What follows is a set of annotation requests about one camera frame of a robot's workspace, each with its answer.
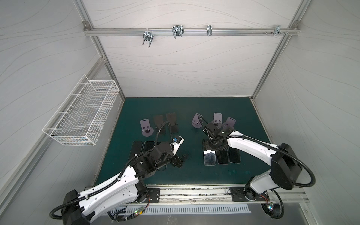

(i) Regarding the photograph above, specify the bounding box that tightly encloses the black phone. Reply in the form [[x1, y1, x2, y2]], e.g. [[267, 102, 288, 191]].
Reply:
[[202, 140, 217, 167]]

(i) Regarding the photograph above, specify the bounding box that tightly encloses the purple phone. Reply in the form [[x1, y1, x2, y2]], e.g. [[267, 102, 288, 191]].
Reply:
[[216, 151, 229, 165]]

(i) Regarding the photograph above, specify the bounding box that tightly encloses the purple round stand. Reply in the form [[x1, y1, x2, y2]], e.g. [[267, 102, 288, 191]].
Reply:
[[222, 117, 236, 129], [191, 113, 202, 129], [140, 119, 154, 137], [212, 112, 223, 127]]

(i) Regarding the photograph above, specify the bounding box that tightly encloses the white edged phone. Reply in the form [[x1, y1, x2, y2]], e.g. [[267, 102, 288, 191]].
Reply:
[[229, 147, 241, 164]]

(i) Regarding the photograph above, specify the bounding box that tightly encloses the teal edged phone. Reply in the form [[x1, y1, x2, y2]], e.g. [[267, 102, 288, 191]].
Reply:
[[128, 141, 143, 159]]

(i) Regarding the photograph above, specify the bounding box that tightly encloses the black folding phone stand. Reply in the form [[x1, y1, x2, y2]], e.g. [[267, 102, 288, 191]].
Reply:
[[154, 115, 164, 130]]

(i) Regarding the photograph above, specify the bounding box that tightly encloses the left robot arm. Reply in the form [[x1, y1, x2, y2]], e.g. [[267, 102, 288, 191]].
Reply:
[[49, 136, 186, 225]]

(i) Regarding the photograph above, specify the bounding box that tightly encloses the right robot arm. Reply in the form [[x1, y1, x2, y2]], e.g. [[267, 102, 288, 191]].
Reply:
[[192, 114, 316, 219]]

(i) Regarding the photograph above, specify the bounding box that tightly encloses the black back-left stand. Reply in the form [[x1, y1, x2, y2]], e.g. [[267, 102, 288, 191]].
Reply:
[[166, 112, 179, 134]]

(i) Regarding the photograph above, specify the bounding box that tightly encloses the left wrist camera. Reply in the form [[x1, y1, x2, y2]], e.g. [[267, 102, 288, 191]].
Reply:
[[172, 136, 184, 156]]

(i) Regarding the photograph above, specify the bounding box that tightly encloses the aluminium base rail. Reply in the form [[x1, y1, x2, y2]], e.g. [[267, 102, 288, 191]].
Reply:
[[78, 184, 310, 207]]

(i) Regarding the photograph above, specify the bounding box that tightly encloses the white wire basket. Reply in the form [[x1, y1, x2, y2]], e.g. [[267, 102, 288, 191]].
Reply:
[[42, 75, 119, 146]]

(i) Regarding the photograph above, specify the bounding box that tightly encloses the aluminium cross rail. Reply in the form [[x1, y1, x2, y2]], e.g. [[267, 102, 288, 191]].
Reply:
[[84, 27, 301, 37]]

